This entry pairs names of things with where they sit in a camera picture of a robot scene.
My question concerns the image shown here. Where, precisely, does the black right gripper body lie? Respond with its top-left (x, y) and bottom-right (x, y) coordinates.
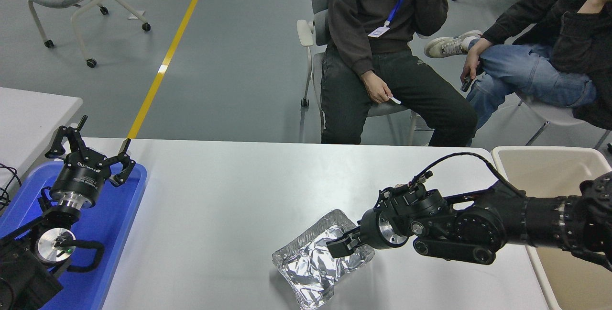
top-left (359, 209), bottom-right (385, 250)

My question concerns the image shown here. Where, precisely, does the large pale bin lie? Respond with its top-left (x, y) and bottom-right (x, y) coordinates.
top-left (491, 145), bottom-right (612, 310)

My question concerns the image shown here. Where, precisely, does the blue plastic tray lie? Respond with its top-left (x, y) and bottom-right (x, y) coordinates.
top-left (0, 161), bottom-right (148, 310)

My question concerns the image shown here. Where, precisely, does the seated person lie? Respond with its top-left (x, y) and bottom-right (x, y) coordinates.
top-left (319, 0), bottom-right (479, 147)
top-left (424, 0), bottom-right (612, 131)

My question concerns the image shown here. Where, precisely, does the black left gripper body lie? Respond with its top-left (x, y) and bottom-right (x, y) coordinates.
top-left (50, 153), bottom-right (111, 204)

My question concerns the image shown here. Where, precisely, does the white side table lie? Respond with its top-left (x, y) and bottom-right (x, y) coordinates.
top-left (0, 87), bottom-right (84, 191)

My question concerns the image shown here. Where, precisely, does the foil tray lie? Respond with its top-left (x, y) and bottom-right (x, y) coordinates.
top-left (272, 209), bottom-right (376, 310)

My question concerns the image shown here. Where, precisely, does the grey chair with white armrest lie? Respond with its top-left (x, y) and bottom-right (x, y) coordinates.
top-left (297, 0), bottom-right (431, 145)

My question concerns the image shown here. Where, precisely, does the blue lanyard with badge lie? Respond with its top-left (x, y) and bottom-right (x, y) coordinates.
top-left (367, 0), bottom-right (415, 38)

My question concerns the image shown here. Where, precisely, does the black cable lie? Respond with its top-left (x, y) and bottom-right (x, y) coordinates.
top-left (0, 163), bottom-right (22, 212)

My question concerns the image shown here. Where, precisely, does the person's right hand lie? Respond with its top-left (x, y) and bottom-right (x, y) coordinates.
top-left (361, 70), bottom-right (393, 104)
top-left (461, 37), bottom-right (493, 83)

